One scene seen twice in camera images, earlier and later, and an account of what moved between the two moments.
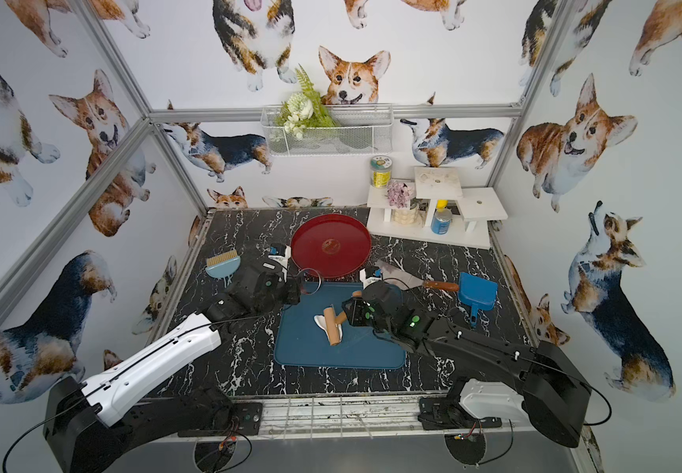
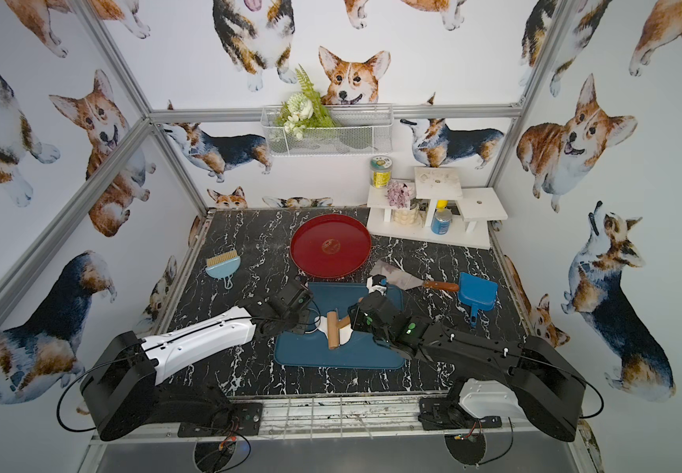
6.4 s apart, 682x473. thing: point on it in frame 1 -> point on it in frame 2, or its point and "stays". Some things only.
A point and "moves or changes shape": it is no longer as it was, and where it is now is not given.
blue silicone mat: (301, 342) stays
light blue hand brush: (223, 265) stays
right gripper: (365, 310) stays
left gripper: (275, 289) -> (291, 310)
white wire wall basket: (328, 130) stays
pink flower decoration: (398, 194) stays
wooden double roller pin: (332, 320) moves or changes shape
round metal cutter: (300, 281) -> (311, 320)
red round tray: (330, 245) stays
